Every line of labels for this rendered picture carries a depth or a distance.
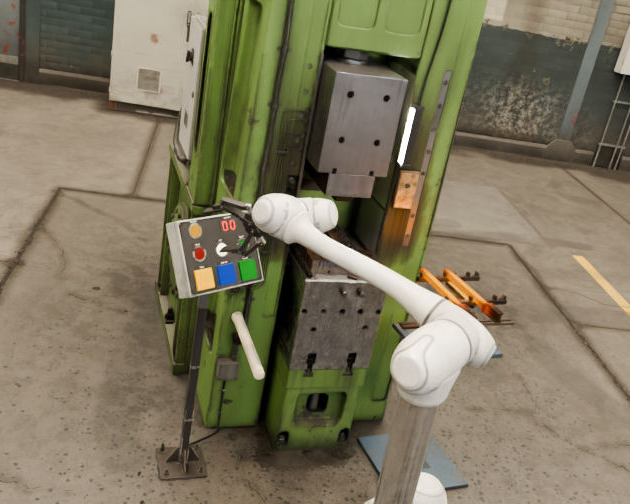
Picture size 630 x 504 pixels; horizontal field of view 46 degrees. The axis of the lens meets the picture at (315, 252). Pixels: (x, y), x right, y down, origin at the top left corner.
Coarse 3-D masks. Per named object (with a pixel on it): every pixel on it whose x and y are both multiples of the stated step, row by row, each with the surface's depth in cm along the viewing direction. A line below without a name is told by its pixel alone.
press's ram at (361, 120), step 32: (352, 64) 296; (320, 96) 292; (352, 96) 284; (384, 96) 287; (320, 128) 291; (352, 128) 289; (384, 128) 293; (320, 160) 291; (352, 160) 295; (384, 160) 299
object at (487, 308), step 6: (444, 270) 325; (450, 270) 326; (450, 276) 321; (456, 276) 321; (456, 282) 317; (462, 282) 316; (462, 288) 314; (468, 288) 312; (468, 294) 310; (474, 294) 308; (474, 300) 306; (480, 300) 303; (480, 306) 303; (486, 306) 300; (492, 306) 298; (486, 312) 300; (492, 312) 297; (498, 312) 294; (492, 318) 297; (498, 318) 294
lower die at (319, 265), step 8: (328, 232) 335; (336, 232) 339; (336, 240) 330; (304, 248) 321; (304, 256) 320; (312, 256) 313; (320, 256) 314; (312, 264) 311; (320, 264) 312; (328, 264) 313; (312, 272) 313; (320, 272) 314; (336, 272) 316; (344, 272) 318
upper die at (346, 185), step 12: (312, 168) 314; (324, 180) 299; (336, 180) 297; (348, 180) 298; (360, 180) 300; (372, 180) 301; (324, 192) 299; (336, 192) 299; (348, 192) 301; (360, 192) 302
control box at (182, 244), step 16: (176, 224) 267; (192, 224) 271; (208, 224) 275; (224, 224) 280; (240, 224) 285; (176, 240) 269; (192, 240) 270; (208, 240) 275; (224, 240) 279; (240, 240) 284; (176, 256) 270; (192, 256) 270; (208, 256) 274; (224, 256) 279; (240, 256) 284; (256, 256) 289; (176, 272) 272; (192, 272) 269; (192, 288) 268; (224, 288) 278
